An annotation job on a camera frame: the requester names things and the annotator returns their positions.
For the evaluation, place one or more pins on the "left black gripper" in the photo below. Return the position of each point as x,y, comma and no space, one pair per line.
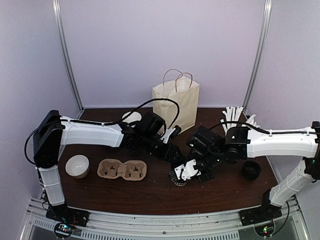
169,154

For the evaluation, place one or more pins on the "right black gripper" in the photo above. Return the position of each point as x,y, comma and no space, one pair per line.
206,177

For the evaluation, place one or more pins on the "cardboard cup carrier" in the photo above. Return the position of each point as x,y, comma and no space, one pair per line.
131,170

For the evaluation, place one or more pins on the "cream paper bag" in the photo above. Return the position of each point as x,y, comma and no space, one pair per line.
177,101

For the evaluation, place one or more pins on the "black paper coffee cup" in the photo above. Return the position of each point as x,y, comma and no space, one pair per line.
180,183

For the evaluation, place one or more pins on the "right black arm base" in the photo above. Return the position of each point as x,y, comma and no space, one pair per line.
258,215

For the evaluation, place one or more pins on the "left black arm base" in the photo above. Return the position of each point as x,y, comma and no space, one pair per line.
65,214

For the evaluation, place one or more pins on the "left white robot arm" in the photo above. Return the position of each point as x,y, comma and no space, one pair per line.
148,132

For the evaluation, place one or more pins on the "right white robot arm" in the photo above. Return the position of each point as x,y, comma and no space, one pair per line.
241,142

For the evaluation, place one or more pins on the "stack of paper cups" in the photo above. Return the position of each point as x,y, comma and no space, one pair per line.
130,117

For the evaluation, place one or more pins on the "stack of black lids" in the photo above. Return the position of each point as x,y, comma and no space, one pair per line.
251,170

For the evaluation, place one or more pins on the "white round bowl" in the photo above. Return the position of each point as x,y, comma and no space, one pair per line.
77,166

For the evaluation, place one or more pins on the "aluminium front rail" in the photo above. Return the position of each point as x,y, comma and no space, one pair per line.
223,225

